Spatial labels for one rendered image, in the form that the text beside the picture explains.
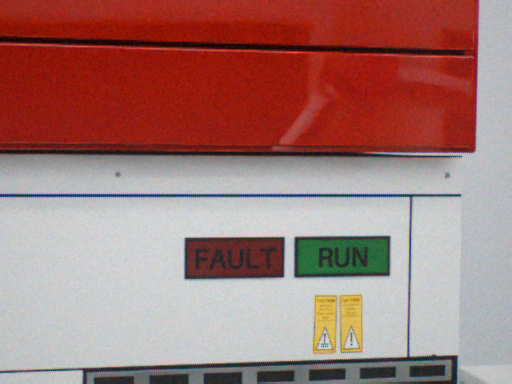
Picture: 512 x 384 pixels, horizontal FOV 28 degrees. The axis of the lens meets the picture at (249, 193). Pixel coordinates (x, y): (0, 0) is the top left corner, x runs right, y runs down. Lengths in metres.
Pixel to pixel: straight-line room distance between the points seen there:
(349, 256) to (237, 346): 0.17
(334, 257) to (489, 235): 1.73
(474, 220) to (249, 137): 1.82
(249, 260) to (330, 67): 0.24
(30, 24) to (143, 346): 0.38
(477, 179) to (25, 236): 1.91
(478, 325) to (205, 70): 1.93
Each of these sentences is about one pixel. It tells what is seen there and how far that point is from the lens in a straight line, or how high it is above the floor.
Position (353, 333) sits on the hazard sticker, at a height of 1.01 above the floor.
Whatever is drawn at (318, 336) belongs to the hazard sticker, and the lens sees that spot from 1.24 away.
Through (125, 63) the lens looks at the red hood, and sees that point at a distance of 1.13.
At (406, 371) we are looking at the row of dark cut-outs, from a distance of 1.28.
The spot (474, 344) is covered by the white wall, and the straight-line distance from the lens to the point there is 2.97.
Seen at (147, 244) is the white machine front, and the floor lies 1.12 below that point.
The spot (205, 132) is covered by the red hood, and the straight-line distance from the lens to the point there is 1.14.
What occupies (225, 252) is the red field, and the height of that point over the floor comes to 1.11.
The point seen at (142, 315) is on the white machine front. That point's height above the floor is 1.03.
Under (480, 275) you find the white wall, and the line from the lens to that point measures 2.94.
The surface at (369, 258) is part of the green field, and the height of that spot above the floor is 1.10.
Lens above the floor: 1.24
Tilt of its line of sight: 3 degrees down
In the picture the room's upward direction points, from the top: 1 degrees clockwise
